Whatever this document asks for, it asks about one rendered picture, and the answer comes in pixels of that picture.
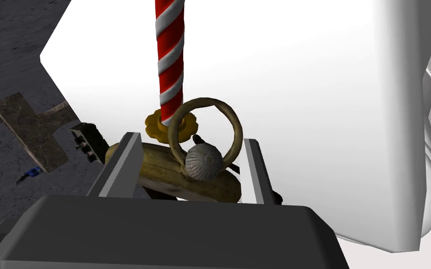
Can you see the brown marble block with bar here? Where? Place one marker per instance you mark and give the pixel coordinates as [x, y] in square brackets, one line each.
[32, 130]

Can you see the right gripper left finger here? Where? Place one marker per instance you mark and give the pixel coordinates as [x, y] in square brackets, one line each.
[120, 168]

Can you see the small blue clip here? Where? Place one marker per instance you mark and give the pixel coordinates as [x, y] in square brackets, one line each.
[32, 172]

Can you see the white table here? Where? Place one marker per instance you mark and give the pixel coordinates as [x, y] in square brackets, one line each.
[312, 112]

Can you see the red white striped pole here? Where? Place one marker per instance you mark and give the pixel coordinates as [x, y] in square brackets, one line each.
[170, 56]

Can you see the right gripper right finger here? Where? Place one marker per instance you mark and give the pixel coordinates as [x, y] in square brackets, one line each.
[259, 172]

